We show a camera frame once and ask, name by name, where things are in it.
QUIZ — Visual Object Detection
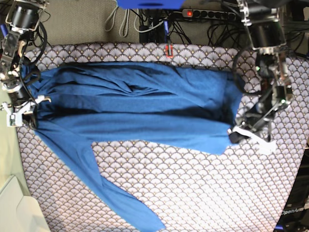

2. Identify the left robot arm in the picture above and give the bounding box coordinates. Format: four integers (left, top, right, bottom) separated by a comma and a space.
228, 0, 294, 155

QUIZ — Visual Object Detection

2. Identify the fan-patterned tablecloth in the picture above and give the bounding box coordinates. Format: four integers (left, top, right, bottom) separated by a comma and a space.
17, 56, 309, 232

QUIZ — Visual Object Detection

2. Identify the black power strip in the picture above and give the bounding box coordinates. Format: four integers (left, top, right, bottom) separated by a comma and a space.
181, 9, 237, 21

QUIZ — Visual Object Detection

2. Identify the blue long-sleeve T-shirt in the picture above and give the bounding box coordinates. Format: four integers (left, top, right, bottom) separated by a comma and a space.
21, 62, 242, 232

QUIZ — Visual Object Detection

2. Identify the blue-handled clamp left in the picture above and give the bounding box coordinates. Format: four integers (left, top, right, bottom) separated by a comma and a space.
0, 24, 8, 38

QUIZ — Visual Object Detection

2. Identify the red clamp on table edge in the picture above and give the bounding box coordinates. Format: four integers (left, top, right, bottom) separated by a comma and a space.
164, 44, 174, 58

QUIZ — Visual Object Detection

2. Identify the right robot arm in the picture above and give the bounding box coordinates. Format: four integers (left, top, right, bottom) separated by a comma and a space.
0, 0, 50, 130

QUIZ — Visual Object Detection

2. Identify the white plastic bin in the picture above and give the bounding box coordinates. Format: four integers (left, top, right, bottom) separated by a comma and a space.
0, 175, 50, 232

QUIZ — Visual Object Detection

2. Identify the black OpenArm base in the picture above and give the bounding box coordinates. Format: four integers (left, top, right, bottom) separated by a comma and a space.
274, 145, 309, 232

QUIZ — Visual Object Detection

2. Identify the blue box at top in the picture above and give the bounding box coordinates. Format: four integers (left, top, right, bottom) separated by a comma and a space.
117, 0, 184, 9

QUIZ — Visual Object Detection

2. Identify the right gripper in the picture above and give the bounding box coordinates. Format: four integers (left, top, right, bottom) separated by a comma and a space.
0, 72, 51, 130

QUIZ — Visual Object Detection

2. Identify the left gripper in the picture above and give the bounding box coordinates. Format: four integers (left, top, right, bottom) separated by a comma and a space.
228, 102, 278, 155

